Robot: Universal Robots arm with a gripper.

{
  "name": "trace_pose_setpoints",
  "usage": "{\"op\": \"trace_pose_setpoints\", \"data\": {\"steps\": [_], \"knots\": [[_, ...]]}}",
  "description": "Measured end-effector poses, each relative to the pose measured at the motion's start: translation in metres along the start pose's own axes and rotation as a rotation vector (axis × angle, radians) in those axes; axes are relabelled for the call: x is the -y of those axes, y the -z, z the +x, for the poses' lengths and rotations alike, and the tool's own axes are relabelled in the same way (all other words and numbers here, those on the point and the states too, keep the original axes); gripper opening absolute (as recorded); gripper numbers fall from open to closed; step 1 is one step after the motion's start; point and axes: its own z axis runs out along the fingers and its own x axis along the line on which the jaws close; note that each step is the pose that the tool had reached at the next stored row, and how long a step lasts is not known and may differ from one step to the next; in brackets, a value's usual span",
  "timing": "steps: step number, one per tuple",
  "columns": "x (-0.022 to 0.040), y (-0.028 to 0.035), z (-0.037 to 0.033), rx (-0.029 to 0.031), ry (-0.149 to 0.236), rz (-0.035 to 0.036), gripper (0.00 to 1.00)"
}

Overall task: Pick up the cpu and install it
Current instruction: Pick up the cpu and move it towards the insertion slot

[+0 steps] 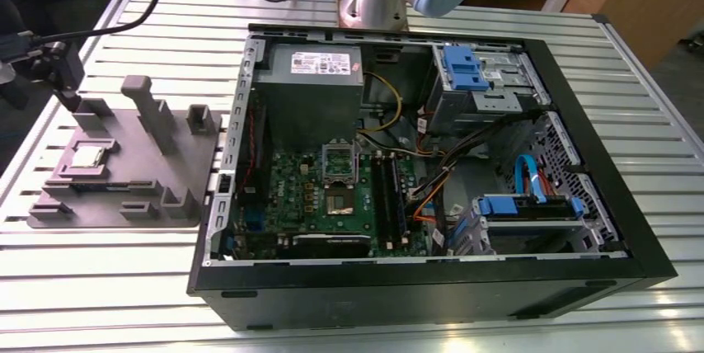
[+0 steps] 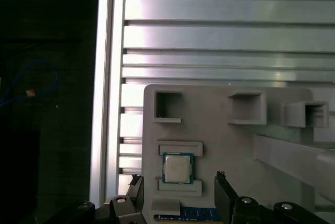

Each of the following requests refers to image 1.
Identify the silver CPU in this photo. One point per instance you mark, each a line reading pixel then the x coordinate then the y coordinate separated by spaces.
pixel 89 157

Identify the CPU socket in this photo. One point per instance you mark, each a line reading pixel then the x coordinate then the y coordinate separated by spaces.
pixel 341 203

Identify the grey parts rack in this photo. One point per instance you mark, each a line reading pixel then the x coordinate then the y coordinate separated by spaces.
pixel 133 155

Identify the blue RAM stick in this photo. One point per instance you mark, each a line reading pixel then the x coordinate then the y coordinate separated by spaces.
pixel 94 186
pixel 402 200

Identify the grey power supply unit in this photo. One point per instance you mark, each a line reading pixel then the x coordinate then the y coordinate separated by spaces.
pixel 309 109

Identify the green motherboard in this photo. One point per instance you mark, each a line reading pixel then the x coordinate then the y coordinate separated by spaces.
pixel 289 192

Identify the blue VGA port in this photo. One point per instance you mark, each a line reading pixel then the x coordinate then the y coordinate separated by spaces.
pixel 229 246

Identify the black graphics card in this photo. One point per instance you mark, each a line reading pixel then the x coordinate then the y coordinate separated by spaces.
pixel 330 244

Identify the black RAM slot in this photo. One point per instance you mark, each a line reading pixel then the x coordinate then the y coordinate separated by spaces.
pixel 381 200
pixel 393 200
pixel 387 200

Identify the blue plastic drive latch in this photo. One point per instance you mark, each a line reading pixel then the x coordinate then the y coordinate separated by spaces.
pixel 465 68

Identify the grey metal drive cage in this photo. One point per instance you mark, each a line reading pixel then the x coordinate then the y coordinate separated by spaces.
pixel 495 103

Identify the black PC case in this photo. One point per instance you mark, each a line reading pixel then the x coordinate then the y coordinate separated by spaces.
pixel 385 299

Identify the hard disk in blue carrier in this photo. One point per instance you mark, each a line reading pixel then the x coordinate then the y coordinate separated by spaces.
pixel 498 206

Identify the grey metal disk bay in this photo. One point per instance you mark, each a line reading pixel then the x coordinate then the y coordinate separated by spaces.
pixel 529 227

